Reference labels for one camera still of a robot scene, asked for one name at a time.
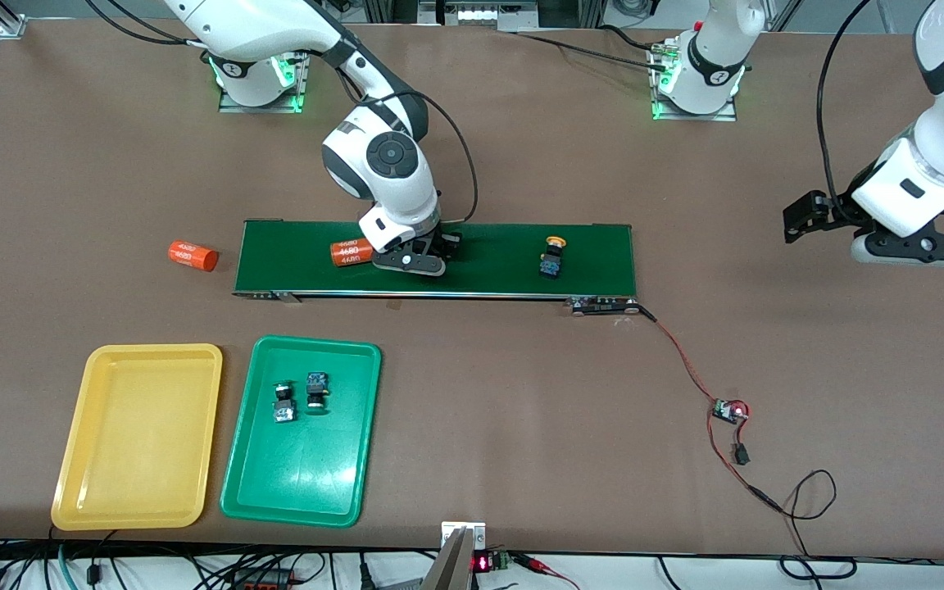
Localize yellow push button switch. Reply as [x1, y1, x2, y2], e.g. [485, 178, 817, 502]
[539, 235, 569, 279]

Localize short black table cable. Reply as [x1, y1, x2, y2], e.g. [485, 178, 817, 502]
[599, 25, 669, 53]

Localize red black conveyor wire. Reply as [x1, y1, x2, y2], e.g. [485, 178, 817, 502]
[634, 302, 725, 406]

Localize long black table cable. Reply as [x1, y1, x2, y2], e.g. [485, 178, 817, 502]
[513, 31, 674, 73]

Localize teal cable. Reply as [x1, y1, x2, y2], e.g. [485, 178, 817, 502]
[57, 542, 81, 590]

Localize yellow plastic tray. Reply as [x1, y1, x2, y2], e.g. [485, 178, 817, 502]
[51, 343, 224, 531]

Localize aluminium frame structure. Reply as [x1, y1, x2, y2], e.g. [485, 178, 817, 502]
[361, 0, 608, 34]

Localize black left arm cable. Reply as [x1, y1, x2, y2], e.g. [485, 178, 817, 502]
[816, 0, 878, 218]

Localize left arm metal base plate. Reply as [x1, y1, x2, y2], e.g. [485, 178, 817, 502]
[651, 41, 739, 122]

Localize green plastic tray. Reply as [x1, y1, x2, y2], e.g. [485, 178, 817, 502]
[220, 335, 382, 528]

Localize black looped floor cable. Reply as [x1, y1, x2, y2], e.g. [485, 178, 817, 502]
[779, 556, 858, 582]

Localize orange cylindrical battery cell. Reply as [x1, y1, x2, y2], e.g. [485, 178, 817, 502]
[329, 238, 376, 269]
[167, 240, 220, 274]

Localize grey metal stand bar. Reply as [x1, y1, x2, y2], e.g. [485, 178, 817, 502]
[420, 529, 477, 590]

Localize silver mounting bracket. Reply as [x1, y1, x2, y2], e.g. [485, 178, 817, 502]
[441, 521, 487, 549]

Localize black power strip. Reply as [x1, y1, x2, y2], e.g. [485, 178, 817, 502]
[230, 568, 297, 590]

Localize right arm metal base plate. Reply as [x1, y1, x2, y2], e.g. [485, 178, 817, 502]
[218, 57, 309, 114]

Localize white lit device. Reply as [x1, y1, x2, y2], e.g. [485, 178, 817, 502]
[457, 4, 538, 24]

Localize red black power lead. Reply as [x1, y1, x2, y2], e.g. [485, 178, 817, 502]
[706, 414, 838, 560]

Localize red clip lead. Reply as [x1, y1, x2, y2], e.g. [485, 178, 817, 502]
[513, 553, 581, 590]

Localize green conveyor belt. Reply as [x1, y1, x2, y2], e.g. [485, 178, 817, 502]
[232, 220, 641, 317]

